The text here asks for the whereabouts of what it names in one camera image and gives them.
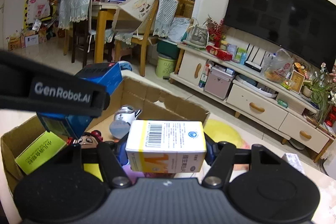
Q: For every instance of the brown cardboard box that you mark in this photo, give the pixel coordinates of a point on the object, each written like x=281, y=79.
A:
x=19, y=129

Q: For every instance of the white yellow medicine box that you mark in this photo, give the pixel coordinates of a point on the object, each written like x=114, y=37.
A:
x=166, y=146

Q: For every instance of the beige tote bag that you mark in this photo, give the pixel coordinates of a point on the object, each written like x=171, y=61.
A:
x=131, y=14

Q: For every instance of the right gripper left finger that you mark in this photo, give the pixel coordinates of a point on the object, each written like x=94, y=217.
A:
x=110, y=167

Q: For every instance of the black-haired doll figure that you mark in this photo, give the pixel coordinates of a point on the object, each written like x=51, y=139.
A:
x=87, y=140

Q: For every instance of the green yellow carton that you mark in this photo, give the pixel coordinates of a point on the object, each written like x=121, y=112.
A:
x=41, y=150

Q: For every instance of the wooden chair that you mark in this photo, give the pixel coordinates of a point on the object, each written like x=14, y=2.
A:
x=156, y=24

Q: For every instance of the white handbag on cabinet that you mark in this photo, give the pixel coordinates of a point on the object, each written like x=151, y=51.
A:
x=197, y=35

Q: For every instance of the potted flower plant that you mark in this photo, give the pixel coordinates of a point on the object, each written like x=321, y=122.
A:
x=322, y=86

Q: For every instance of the red lantern ornament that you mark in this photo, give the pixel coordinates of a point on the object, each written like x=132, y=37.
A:
x=331, y=118

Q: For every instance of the wooden dining table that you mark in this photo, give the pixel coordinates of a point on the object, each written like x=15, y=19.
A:
x=102, y=11

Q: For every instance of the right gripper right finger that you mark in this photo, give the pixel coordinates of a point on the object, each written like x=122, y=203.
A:
x=220, y=157

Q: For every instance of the gold picture frame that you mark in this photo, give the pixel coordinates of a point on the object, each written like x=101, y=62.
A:
x=296, y=81

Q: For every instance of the clear plastic snack bag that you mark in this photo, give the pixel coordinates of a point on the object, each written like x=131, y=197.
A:
x=277, y=66

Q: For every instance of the pink storage case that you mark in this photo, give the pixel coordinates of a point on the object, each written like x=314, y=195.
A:
x=218, y=83

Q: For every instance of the white wifi router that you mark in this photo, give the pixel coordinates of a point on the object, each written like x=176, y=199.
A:
x=254, y=57

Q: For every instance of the black flat television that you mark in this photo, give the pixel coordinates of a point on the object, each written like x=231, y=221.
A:
x=303, y=27

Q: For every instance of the green waste bin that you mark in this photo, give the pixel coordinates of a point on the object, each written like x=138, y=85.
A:
x=165, y=66

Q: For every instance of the red berry branches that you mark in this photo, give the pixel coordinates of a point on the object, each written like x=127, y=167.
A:
x=217, y=31

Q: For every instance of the red snack package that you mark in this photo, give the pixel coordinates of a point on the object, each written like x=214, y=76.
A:
x=219, y=53

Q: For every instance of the white blue patterned box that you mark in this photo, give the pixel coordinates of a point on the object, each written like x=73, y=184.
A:
x=293, y=160

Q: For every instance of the long blue carton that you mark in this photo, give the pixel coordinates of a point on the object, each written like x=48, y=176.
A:
x=106, y=74

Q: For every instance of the cream tv cabinet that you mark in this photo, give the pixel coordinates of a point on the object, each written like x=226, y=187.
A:
x=286, y=114

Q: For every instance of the grey white bottle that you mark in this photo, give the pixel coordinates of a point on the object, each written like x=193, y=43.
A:
x=122, y=121

